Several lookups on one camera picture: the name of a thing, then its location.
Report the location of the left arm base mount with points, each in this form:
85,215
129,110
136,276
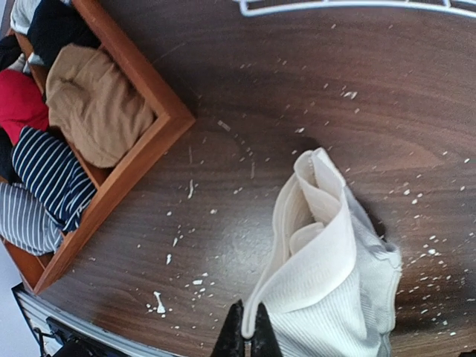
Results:
71,342

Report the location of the white wire dish rack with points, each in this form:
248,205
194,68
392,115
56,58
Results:
263,8

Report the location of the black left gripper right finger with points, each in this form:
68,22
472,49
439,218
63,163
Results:
263,341

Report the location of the grey striped boxer underwear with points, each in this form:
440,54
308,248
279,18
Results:
25,222

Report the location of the black white rolled underwear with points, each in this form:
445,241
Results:
11,55

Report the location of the brown rolled underwear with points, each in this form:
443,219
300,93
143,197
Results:
95,106

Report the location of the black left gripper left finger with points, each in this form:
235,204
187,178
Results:
230,342

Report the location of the brown wooden organizer box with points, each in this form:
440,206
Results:
172,120

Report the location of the grey beige sock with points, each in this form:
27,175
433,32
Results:
330,285

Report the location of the navy striped rolled underwear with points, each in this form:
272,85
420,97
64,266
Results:
53,175

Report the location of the aluminium front rail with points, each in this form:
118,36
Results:
35,310

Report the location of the red rolled underwear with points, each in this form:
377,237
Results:
21,104

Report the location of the grey rolled sock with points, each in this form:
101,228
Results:
26,15

